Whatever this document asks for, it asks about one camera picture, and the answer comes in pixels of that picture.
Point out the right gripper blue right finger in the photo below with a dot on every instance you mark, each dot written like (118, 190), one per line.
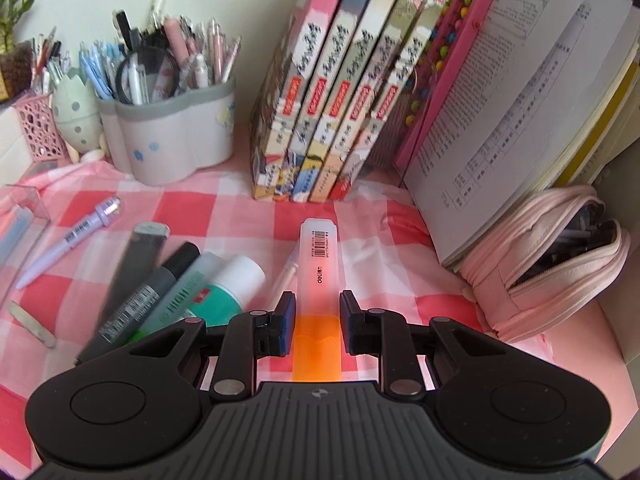
(385, 335)

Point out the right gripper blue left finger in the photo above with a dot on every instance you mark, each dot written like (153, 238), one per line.
(247, 338)

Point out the green white glue stick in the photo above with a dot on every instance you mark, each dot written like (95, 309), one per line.
(230, 292)

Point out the orange highlighter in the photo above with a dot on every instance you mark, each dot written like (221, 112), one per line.
(317, 349)

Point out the green highlighter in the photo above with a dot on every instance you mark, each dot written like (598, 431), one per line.
(180, 296)

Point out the black grey marker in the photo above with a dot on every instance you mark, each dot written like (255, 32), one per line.
(125, 321)

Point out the dark grey case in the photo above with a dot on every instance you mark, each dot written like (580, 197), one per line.
(138, 261)

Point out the white purple novelty pen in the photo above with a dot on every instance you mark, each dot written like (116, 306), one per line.
(103, 215)

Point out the clear acrylic organizer box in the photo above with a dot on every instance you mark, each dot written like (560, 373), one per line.
(26, 196)

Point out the light blue highlighter pen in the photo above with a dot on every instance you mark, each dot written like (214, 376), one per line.
(13, 226)

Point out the pink pencil case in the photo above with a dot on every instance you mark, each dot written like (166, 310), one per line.
(544, 261)

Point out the grey white flower pen holder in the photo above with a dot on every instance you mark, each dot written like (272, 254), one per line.
(167, 141)

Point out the white eraser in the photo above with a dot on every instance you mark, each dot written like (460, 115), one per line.
(32, 325)

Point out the white tape roll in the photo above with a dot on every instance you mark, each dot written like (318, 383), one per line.
(93, 156)

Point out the yellow spine comic book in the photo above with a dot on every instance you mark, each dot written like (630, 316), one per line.
(372, 43)

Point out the black magnifying glass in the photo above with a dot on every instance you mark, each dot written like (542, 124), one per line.
(147, 76)

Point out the pink perforated pen holder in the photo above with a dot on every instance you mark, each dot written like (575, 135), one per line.
(39, 130)

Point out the green egg pen holder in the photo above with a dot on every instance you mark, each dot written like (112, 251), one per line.
(76, 115)

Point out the stack of paper books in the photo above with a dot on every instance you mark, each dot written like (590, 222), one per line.
(523, 91)

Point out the pink abacus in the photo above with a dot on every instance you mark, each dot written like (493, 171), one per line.
(455, 31)

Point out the pink spine comic book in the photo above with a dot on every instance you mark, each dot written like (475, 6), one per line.
(280, 98)

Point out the white spine comic book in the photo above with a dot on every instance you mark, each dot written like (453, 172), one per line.
(407, 58)

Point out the bamboo plant in pot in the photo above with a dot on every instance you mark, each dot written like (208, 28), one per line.
(16, 57)

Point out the blue spine comic book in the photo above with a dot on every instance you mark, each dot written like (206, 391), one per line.
(329, 62)

